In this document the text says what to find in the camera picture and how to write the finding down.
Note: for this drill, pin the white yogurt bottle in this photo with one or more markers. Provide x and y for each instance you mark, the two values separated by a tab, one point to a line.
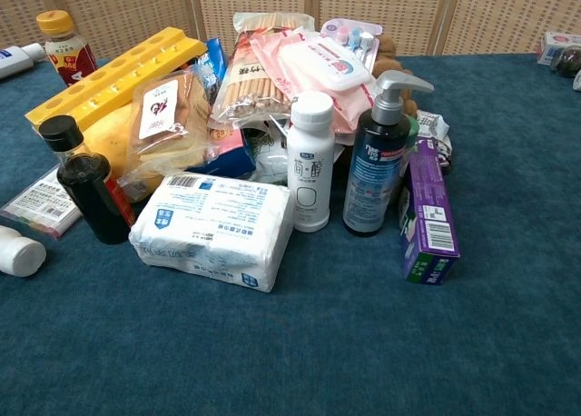
311	171

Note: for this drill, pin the dark pump dispenser bottle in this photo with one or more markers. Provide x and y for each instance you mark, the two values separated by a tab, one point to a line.
373	171

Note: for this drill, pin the dark soy sauce bottle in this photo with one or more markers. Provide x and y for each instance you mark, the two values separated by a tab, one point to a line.
93	193

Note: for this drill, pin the yellow-capped red drink bottle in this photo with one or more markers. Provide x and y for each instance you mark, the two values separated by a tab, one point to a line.
68	48

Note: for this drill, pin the small white bottle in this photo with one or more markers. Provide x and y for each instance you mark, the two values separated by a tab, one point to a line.
18	254

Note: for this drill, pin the white tube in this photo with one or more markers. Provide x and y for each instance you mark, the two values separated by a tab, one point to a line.
16	57

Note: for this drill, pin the white and green packet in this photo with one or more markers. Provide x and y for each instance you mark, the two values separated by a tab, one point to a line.
270	152

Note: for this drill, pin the blue and pink box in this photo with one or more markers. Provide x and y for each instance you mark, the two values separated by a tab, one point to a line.
227	155

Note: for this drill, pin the white tissue pack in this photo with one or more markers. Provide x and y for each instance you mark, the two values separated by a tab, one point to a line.
213	230

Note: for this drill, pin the bag of bamboo chopsticks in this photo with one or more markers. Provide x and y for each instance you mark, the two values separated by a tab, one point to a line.
254	75

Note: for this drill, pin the blue felt table cloth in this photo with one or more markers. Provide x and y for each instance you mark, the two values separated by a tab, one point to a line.
318	325

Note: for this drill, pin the pink wet wipes pack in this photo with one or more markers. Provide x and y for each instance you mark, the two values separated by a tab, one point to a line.
318	71

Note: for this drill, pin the purple toothpaste box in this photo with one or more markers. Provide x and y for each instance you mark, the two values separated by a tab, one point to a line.
426	207

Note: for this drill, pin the bagged bread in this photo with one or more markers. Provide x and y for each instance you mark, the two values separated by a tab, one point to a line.
168	121

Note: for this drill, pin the blue cookie packet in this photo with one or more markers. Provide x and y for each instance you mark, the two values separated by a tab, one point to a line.
212	66

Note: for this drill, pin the crumpled printed wrapper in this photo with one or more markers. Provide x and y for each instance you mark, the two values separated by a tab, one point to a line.
436	132

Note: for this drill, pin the brown plush toy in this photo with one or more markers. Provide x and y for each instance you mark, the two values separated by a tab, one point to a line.
392	66

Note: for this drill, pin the toothbrush blister pack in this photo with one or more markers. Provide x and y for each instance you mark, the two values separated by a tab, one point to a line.
354	39

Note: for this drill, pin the woven folding screen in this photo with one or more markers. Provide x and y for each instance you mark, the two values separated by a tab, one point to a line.
290	12

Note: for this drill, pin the yellow plastic holed rack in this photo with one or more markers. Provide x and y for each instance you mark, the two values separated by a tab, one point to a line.
113	77

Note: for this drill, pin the clear box of coloured pens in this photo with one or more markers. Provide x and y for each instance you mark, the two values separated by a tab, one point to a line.
41	205

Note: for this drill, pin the white and blue box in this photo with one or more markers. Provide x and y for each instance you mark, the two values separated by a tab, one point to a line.
551	46

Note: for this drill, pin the white object at edge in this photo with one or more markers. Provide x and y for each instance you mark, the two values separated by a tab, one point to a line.
577	81

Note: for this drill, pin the dark round ball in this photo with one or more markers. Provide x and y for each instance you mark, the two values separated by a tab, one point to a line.
568	62

